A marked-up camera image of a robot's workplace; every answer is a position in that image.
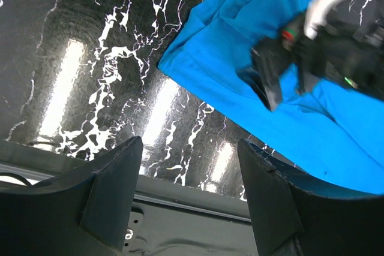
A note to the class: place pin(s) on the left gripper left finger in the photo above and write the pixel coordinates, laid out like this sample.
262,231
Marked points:
84,211

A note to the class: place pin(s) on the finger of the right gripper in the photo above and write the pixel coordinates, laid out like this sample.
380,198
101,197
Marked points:
263,81

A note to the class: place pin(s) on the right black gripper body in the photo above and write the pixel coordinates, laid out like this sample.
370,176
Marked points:
293,46

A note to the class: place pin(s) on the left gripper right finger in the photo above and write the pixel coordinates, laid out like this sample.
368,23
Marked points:
294,213

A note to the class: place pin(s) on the blue t shirt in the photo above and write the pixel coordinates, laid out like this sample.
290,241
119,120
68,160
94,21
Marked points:
333,134

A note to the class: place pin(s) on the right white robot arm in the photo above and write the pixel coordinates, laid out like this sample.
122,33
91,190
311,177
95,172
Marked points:
346,54

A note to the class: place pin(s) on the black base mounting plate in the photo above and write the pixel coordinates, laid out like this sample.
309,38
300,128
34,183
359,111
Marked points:
165,219

